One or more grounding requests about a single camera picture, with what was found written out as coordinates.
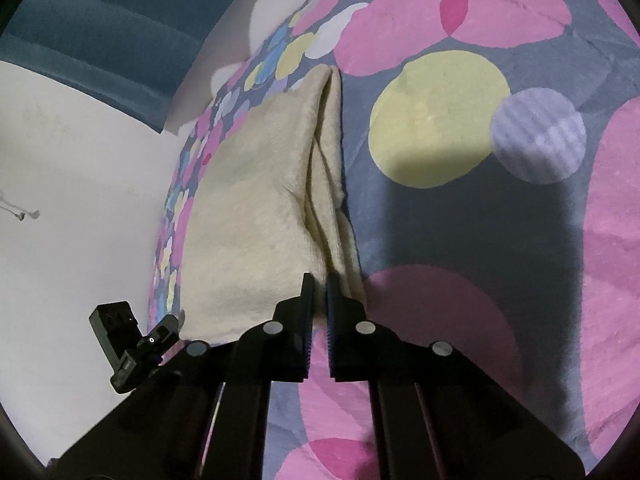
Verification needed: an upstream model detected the dotted printed blanket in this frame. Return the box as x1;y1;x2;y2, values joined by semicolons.
145;0;640;480

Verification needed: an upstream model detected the thin grey wire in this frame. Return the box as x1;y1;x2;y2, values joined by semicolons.
0;192;41;223

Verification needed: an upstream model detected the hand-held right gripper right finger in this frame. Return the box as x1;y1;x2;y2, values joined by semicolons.
326;276;587;480

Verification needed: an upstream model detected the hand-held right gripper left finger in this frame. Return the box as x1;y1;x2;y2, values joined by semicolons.
47;272;316;480

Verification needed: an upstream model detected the blue curtain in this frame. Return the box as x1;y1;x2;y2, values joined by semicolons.
0;0;266;133

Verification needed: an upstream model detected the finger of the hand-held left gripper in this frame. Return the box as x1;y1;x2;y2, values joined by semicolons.
147;313;181;358

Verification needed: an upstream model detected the cream knit sweater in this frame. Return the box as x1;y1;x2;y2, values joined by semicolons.
177;64;368;348

